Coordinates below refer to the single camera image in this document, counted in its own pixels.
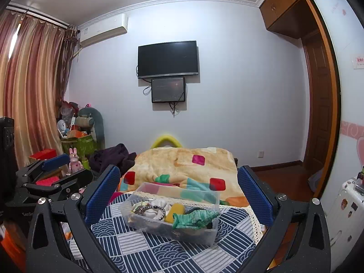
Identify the white suitcase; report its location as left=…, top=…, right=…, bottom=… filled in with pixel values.
left=324, top=176, right=364, bottom=262

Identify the dark purple clothing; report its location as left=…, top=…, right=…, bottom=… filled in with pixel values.
left=89, top=144, right=137, bottom=177

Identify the grey plush toy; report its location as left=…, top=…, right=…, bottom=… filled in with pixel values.
left=77, top=106, right=105, bottom=150

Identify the blue patterned bed mat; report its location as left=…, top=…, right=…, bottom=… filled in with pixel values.
left=68, top=192, right=268, bottom=273

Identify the brown wooden door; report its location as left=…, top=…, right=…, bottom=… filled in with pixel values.
left=301, top=31, right=335, bottom=174

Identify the red box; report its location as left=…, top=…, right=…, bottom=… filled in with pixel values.
left=28, top=149, right=56, bottom=163

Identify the floral scrunchie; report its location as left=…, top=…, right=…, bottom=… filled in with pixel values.
left=130, top=201, right=151, bottom=214

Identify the red plastic bag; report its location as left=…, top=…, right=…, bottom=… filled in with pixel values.
left=60, top=101, right=81, bottom=120

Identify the white air conditioner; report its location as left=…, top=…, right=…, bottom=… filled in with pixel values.
left=78, top=14, right=129, bottom=49

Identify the small wall monitor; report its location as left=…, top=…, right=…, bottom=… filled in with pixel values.
left=151, top=77, right=186, bottom=103

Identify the black wall television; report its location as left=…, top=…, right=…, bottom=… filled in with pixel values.
left=138, top=40, right=199, bottom=79

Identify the striped brown curtain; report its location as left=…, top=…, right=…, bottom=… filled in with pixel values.
left=0, top=4, right=78, bottom=171

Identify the pink rabbit toy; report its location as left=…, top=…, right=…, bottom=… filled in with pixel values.
left=69, top=147, right=83, bottom=173

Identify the yellow fleece blanket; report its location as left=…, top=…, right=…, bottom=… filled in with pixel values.
left=119, top=146, right=248, bottom=207

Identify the clear plastic storage box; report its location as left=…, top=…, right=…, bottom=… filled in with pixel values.
left=118, top=182, right=222, bottom=246

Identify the small white fan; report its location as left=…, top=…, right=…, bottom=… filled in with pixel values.
left=57, top=119, right=69, bottom=136

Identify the chain bracelet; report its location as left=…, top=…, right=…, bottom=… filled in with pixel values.
left=132, top=205, right=166, bottom=221

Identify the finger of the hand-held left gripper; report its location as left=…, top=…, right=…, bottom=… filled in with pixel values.
left=20, top=169, right=93, bottom=202
left=15, top=153, right=71, bottom=188

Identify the green storage box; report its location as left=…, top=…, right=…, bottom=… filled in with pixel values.
left=61, top=135, right=96, bottom=165

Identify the wooden overhead cabinet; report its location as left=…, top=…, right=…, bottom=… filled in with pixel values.
left=259, top=0, right=323, bottom=39

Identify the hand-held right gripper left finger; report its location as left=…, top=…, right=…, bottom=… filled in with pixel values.
left=25, top=164, right=121, bottom=273

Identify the yellow curved cushion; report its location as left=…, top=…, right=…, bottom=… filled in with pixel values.
left=151, top=134, right=182, bottom=150

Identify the green cloth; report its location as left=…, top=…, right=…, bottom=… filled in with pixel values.
left=172, top=209, right=221, bottom=230

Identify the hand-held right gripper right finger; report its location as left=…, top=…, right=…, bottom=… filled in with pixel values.
left=237, top=165, right=332, bottom=273

